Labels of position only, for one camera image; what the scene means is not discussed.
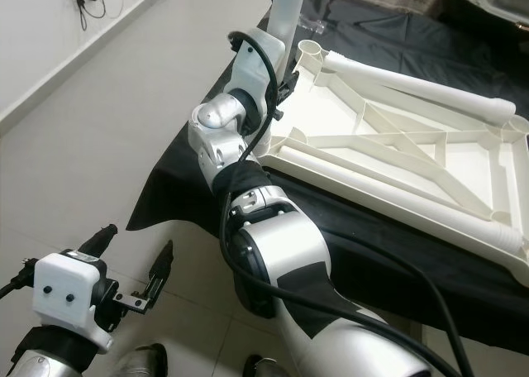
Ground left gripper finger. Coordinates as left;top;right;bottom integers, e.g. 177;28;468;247
79;223;118;254
149;241;174;299

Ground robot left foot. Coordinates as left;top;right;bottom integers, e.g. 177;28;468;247
116;344;168;377

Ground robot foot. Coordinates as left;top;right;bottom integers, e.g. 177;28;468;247
116;344;168;377
244;356;279;377

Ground black tablecloth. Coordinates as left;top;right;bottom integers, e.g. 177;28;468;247
126;0;529;357

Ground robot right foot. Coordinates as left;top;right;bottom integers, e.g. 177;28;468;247
244;356;279;377

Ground black wok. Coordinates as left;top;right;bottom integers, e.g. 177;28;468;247
438;0;529;35

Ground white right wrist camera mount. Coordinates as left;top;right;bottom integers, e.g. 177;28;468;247
231;34;286;113

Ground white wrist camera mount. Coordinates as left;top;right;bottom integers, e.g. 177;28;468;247
231;34;286;113
36;249;115;353

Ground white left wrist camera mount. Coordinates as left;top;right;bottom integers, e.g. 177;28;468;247
36;249;115;353

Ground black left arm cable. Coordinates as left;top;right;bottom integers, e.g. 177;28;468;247
0;257;42;300

